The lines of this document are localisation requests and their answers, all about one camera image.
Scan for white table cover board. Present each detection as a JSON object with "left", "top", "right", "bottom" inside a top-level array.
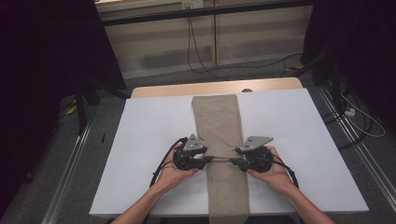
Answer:
[{"left": 88, "top": 88, "right": 370, "bottom": 217}]

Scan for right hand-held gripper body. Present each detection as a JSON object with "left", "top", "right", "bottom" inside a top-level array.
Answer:
[{"left": 234, "top": 135, "right": 275, "bottom": 173}]

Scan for black floor cable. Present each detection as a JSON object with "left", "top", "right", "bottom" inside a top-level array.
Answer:
[{"left": 321, "top": 102, "right": 375, "bottom": 150}]

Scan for white floor cable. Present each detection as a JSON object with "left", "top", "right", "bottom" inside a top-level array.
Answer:
[{"left": 339, "top": 92, "right": 387, "bottom": 138}]

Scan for right hand-held gripper cable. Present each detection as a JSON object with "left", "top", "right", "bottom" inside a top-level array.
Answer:
[{"left": 274, "top": 160, "right": 301, "bottom": 189}]

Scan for black metal stand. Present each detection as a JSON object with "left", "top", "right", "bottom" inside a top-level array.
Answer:
[
  {"left": 292, "top": 49, "right": 344, "bottom": 116},
  {"left": 74, "top": 77, "right": 129, "bottom": 136}
]

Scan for black horizontal bar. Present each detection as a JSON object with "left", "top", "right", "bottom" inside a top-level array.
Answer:
[{"left": 99, "top": 0, "right": 314, "bottom": 27}]

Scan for person's right hand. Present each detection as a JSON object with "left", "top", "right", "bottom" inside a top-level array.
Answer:
[{"left": 247, "top": 147, "right": 297, "bottom": 195}]

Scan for beige pants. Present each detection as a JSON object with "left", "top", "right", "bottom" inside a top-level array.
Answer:
[{"left": 191, "top": 93, "right": 251, "bottom": 224}]

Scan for white wall socket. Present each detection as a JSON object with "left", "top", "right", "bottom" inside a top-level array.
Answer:
[{"left": 181, "top": 0, "right": 205, "bottom": 9}]

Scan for black wall cable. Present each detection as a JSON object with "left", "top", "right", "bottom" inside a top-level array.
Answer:
[
  {"left": 186, "top": 16, "right": 304, "bottom": 75},
  {"left": 189, "top": 17, "right": 230, "bottom": 81}
]

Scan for aluminium floor rail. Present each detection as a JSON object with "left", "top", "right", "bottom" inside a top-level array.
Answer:
[
  {"left": 316, "top": 83, "right": 396, "bottom": 213},
  {"left": 41, "top": 119, "right": 92, "bottom": 224}
]

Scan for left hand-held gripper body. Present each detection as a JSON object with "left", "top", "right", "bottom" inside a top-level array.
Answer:
[{"left": 172, "top": 133, "right": 208, "bottom": 172}]

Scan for yellow floor tape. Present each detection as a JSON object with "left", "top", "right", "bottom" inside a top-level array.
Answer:
[
  {"left": 64, "top": 104, "right": 78, "bottom": 117},
  {"left": 285, "top": 63, "right": 304, "bottom": 73}
]

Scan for left hand-held gripper cable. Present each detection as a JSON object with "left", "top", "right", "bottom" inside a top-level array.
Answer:
[{"left": 148, "top": 136, "right": 190, "bottom": 189}]

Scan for hand-held gripper cable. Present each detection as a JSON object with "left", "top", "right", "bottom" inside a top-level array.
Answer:
[
  {"left": 274, "top": 160, "right": 301, "bottom": 189},
  {"left": 148, "top": 136, "right": 190, "bottom": 189}
]

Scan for black curtain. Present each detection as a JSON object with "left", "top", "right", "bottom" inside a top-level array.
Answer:
[
  {"left": 0, "top": 0, "right": 127, "bottom": 216},
  {"left": 300, "top": 0, "right": 396, "bottom": 132}
]

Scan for person's left hand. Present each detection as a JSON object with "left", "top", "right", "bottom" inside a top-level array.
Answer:
[{"left": 154, "top": 143, "right": 200, "bottom": 192}]

